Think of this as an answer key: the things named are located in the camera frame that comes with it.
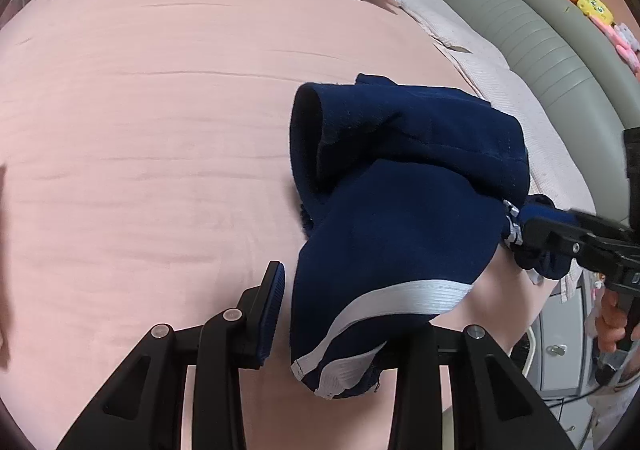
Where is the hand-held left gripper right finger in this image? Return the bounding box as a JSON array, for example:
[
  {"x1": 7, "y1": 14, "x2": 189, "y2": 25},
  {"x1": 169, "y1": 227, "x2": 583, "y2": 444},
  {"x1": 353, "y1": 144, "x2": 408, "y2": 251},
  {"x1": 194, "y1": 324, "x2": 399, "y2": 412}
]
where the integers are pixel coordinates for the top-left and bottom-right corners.
[{"x1": 380, "y1": 323, "x2": 576, "y2": 450}]

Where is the person's right hand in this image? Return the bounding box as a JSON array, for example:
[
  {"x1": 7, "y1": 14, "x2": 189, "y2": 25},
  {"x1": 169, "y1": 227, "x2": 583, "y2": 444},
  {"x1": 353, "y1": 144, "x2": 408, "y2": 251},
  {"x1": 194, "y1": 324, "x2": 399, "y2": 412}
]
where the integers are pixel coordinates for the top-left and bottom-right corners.
[{"x1": 598, "y1": 289, "x2": 626, "y2": 355}]

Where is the navy garment wide white stripe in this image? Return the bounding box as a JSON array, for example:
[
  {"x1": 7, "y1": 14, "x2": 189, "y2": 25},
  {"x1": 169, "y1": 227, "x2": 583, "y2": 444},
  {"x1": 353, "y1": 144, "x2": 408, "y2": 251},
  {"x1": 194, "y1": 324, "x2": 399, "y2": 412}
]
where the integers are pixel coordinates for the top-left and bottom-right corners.
[{"x1": 289, "y1": 73, "x2": 531, "y2": 401}]

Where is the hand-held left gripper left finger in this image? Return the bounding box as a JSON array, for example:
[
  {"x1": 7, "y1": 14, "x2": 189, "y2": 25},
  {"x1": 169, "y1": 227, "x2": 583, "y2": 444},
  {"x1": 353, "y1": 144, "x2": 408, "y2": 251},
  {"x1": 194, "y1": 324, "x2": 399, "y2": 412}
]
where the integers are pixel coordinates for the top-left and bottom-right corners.
[{"x1": 55, "y1": 260, "x2": 287, "y2": 450}]

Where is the yellow sponge plush toy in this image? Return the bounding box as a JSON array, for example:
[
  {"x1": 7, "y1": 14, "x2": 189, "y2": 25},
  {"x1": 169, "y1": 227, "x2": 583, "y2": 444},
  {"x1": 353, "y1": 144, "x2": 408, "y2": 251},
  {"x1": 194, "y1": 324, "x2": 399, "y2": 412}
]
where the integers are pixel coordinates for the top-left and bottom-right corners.
[{"x1": 575, "y1": 0, "x2": 617, "y2": 26}]

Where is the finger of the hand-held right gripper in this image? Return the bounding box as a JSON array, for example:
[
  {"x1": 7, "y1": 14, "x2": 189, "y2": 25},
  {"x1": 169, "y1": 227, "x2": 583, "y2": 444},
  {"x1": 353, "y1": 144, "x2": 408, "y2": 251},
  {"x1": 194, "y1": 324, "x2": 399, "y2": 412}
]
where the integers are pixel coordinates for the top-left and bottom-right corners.
[
  {"x1": 524, "y1": 221, "x2": 609, "y2": 277},
  {"x1": 519, "y1": 209, "x2": 634, "y2": 238}
]

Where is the grey nightstand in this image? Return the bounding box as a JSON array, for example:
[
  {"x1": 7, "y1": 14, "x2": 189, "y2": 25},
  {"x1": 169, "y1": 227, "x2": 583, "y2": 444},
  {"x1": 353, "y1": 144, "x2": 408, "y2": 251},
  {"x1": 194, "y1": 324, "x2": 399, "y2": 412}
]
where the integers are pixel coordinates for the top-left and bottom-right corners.
[{"x1": 527, "y1": 275, "x2": 603, "y2": 393}]

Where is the pink plush toy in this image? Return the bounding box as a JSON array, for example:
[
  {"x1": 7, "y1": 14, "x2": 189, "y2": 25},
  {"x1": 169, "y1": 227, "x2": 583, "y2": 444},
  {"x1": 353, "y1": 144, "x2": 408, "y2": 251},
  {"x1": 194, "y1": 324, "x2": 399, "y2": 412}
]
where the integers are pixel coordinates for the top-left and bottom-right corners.
[{"x1": 600, "y1": 20, "x2": 640, "y2": 66}]

